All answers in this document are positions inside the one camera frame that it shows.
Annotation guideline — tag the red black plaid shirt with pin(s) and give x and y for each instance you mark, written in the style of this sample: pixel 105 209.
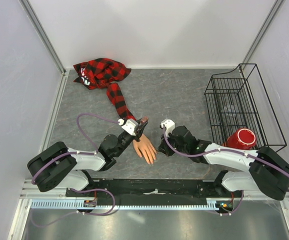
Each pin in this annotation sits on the red black plaid shirt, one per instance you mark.
pixel 105 73

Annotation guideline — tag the mannequin hand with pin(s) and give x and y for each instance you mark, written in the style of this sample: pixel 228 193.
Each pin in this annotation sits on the mannequin hand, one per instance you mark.
pixel 145 149

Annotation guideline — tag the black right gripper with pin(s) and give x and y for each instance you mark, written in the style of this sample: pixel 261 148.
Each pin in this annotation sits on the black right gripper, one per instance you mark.
pixel 164 147

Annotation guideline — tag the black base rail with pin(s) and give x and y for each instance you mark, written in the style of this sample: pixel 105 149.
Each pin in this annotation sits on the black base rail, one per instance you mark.
pixel 162 191

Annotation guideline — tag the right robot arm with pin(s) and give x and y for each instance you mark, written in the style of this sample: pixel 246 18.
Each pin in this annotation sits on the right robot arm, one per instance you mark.
pixel 255 170

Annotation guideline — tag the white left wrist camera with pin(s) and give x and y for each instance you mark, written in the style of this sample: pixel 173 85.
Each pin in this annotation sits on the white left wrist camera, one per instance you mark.
pixel 125 123

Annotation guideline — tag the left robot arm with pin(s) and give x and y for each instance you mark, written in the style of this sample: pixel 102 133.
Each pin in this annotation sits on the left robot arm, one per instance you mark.
pixel 63 166

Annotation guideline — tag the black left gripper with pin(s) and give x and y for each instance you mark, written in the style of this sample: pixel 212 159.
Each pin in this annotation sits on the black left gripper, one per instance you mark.
pixel 140 130

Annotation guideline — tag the toothed cable duct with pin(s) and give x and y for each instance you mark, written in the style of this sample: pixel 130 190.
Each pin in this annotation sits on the toothed cable duct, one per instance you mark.
pixel 75 204

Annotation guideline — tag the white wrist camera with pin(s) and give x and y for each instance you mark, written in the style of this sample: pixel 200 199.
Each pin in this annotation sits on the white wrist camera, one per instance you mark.
pixel 168 125
pixel 125 123

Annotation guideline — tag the clear glass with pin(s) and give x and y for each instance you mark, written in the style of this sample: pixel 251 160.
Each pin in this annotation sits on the clear glass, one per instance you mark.
pixel 230 110

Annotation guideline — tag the red nail polish bottle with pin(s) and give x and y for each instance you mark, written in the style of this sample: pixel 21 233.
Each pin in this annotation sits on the red nail polish bottle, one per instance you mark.
pixel 144 120

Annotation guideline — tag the red cup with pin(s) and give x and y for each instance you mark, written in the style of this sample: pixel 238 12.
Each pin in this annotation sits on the red cup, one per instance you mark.
pixel 242 139

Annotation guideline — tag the black wire rack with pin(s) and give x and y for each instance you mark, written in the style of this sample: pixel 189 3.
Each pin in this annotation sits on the black wire rack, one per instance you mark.
pixel 244 88

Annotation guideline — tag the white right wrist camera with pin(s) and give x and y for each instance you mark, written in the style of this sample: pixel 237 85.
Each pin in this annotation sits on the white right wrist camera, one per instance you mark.
pixel 168 125

